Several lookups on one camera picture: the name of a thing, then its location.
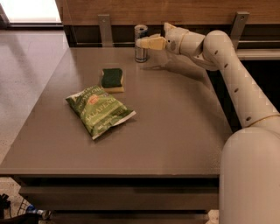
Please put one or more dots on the metal bracket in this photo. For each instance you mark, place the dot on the metal bracket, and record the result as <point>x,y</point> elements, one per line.
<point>105,30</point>
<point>238,25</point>

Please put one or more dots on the wooden wall panel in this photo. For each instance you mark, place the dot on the wooden wall panel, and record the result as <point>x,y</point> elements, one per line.
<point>177,12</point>

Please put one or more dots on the red bull can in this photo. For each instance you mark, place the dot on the red bull can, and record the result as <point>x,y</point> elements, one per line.
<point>140,31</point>

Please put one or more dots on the green yellow sponge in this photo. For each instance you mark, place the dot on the green yellow sponge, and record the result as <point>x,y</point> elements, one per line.
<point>112,80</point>

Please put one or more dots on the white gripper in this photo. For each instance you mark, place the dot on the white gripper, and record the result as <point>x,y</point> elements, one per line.
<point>174,40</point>

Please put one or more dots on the plastic bottle on floor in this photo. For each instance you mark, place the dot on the plastic bottle on floor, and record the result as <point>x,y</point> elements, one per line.
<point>44,214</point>

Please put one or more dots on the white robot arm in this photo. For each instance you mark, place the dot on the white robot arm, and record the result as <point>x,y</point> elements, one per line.
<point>250,160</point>

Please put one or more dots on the left metal bracket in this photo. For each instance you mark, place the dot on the left metal bracket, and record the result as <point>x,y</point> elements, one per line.
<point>105,30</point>

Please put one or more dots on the grey drawer cabinet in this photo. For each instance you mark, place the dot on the grey drawer cabinet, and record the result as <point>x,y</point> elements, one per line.
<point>162,165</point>

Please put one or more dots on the green jalapeno chips bag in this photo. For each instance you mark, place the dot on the green jalapeno chips bag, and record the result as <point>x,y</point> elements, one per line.
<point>98,110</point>

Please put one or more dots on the right metal bracket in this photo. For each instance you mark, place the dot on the right metal bracket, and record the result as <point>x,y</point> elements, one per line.
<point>238,25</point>

